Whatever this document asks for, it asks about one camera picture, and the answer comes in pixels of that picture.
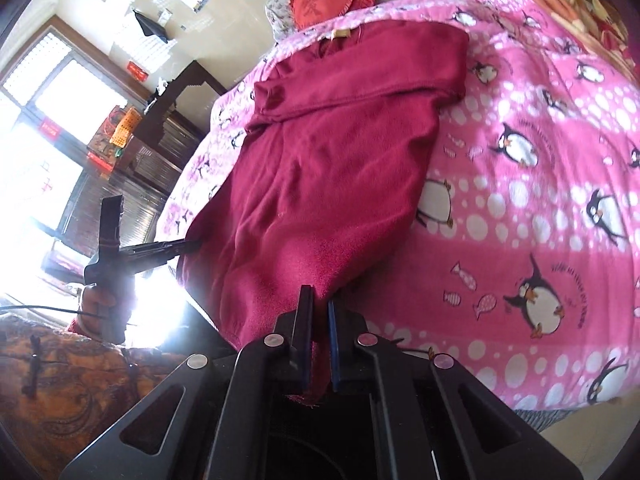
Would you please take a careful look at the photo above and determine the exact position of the orange cartoon blanket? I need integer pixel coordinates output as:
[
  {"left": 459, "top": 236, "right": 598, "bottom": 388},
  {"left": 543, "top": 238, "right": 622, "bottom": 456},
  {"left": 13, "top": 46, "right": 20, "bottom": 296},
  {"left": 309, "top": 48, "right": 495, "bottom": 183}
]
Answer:
[{"left": 534, "top": 0, "right": 639, "bottom": 86}]

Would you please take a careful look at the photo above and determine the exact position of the dark red fleece sweater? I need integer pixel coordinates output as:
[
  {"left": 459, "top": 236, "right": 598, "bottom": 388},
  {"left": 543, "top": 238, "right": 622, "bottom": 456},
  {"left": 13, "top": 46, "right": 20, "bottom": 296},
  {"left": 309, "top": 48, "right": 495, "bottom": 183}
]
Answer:
[{"left": 177, "top": 21, "right": 469, "bottom": 404}]

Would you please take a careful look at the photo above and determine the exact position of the orange basket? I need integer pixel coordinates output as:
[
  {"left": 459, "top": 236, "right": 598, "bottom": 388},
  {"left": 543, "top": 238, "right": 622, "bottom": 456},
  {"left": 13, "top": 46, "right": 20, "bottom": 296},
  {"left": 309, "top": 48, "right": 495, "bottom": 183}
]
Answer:
[{"left": 110, "top": 107, "right": 142, "bottom": 148}]

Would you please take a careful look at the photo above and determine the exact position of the dark wooden side table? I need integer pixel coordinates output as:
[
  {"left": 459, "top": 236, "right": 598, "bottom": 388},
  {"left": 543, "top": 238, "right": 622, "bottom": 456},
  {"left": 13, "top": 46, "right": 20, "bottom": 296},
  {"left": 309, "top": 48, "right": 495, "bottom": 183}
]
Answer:
[{"left": 60, "top": 61, "right": 227, "bottom": 256}]

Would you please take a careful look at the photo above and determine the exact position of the dark cloth on wall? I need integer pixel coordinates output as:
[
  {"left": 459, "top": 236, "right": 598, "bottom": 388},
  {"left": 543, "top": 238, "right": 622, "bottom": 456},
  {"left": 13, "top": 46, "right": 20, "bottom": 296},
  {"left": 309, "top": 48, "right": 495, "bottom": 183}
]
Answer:
[{"left": 132, "top": 10, "right": 170, "bottom": 44}]

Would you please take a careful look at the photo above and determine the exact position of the pink penguin quilt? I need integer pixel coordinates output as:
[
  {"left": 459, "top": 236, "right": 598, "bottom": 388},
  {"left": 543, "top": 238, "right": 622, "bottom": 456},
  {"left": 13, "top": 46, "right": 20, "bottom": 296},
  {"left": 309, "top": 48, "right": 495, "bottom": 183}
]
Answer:
[{"left": 156, "top": 0, "right": 639, "bottom": 411}]

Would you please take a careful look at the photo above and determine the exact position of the left hand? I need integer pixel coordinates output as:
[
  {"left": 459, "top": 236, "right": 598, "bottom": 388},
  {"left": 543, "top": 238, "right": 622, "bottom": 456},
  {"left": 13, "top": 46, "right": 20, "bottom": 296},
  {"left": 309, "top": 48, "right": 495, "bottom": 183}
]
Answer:
[{"left": 74, "top": 285, "right": 117, "bottom": 338}]

